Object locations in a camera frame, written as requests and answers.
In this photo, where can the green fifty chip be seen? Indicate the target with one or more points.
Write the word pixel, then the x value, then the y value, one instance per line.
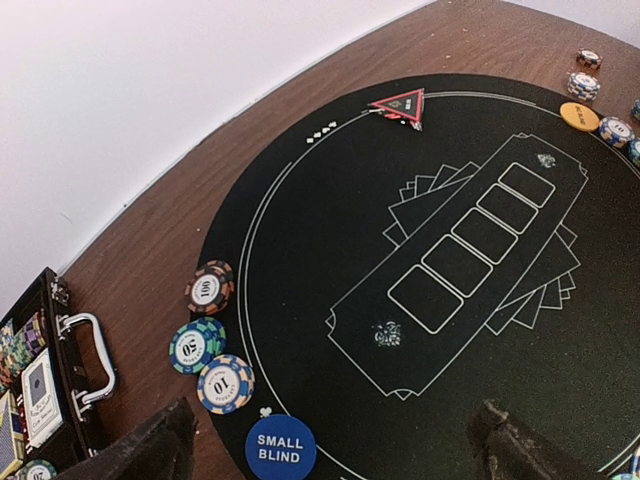
pixel 196 344

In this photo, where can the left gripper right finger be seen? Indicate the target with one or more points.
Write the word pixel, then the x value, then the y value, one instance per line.
pixel 504 447

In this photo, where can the playing card deck in case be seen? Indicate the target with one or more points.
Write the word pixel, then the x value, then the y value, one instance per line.
pixel 42 407

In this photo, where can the red black chip stack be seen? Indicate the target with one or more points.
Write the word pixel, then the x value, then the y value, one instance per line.
pixel 589 59

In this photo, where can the chips in case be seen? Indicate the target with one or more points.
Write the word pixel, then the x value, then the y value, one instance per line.
pixel 20 347

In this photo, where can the orange big blind button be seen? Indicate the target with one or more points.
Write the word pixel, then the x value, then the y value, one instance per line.
pixel 579 117

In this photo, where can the blue small blind button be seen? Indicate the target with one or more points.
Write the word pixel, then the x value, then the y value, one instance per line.
pixel 280 447

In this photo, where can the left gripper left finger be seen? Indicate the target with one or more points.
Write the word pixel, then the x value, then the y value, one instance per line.
pixel 160 448

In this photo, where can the red triangle marker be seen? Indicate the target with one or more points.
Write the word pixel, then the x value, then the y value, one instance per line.
pixel 407 108

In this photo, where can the black poker set case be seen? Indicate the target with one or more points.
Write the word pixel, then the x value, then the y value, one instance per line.
pixel 55 369

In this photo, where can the round black poker mat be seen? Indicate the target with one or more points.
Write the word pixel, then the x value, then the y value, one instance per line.
pixel 389 280

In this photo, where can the chrome case handle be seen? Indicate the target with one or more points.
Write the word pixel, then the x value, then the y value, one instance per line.
pixel 87 367

